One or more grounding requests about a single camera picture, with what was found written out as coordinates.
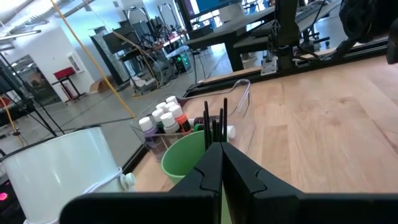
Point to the white power strip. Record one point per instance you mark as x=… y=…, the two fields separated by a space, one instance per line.
x=269 y=66

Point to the green plastic cup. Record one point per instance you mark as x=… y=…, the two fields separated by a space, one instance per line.
x=180 y=155

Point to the grey paint bottle black label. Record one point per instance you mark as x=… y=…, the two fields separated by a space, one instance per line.
x=170 y=123

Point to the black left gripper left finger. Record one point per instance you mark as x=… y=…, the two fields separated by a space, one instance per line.
x=186 y=205

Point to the light green paint bottle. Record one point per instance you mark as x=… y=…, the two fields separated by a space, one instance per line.
x=199 y=127

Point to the black paintbrush silver ferrule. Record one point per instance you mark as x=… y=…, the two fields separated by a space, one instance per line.
x=220 y=124

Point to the black tripod stand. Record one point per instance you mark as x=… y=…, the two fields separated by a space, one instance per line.
x=31 y=93

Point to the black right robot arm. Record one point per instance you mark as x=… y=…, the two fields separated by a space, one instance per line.
x=286 y=31

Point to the dark green paint bottle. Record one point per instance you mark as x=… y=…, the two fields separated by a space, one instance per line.
x=158 y=119

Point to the clear plastic bin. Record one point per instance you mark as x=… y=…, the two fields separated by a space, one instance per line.
x=244 y=93

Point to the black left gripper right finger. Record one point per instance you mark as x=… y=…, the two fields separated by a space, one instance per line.
x=264 y=205

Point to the grey laptop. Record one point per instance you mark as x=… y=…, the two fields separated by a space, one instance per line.
x=311 y=7

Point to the black thin paintbrush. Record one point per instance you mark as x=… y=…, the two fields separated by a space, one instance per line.
x=205 y=130

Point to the orange paint bottle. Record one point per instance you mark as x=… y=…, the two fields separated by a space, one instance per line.
x=182 y=118

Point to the red cushioned seat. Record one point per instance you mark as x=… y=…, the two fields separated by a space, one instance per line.
x=63 y=73

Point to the lavender paint bottle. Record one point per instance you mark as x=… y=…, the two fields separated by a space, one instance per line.
x=149 y=130

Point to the dark display panel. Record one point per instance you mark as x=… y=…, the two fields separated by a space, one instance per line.
x=107 y=62

